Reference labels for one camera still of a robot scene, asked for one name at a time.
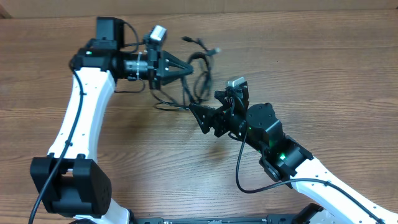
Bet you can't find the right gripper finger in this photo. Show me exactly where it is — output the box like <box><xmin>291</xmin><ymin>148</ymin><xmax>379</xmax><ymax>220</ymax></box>
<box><xmin>214</xmin><ymin>90</ymin><xmax>232</xmax><ymax>106</ymax></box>
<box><xmin>189</xmin><ymin>103</ymin><xmax>216</xmax><ymax>134</ymax></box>

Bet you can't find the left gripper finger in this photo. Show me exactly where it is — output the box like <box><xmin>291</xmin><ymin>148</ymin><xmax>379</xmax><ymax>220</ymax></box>
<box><xmin>161</xmin><ymin>50</ymin><xmax>193</xmax><ymax>72</ymax></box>
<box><xmin>160</xmin><ymin>70</ymin><xmax>193</xmax><ymax>86</ymax></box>

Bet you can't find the black cable bundle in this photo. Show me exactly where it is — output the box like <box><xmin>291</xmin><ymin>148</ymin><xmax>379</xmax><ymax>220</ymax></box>
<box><xmin>149</xmin><ymin>35</ymin><xmax>222</xmax><ymax>112</ymax></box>

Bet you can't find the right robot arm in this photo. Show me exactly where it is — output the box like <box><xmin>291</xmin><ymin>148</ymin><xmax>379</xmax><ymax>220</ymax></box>
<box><xmin>189</xmin><ymin>91</ymin><xmax>397</xmax><ymax>223</ymax></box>

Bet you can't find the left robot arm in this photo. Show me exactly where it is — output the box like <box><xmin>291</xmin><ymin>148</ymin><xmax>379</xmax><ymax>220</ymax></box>
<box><xmin>30</xmin><ymin>17</ymin><xmax>193</xmax><ymax>223</ymax></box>

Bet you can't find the cardboard wall panel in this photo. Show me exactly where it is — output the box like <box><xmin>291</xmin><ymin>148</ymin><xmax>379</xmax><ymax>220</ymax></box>
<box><xmin>1</xmin><ymin>0</ymin><xmax>397</xmax><ymax>19</ymax></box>

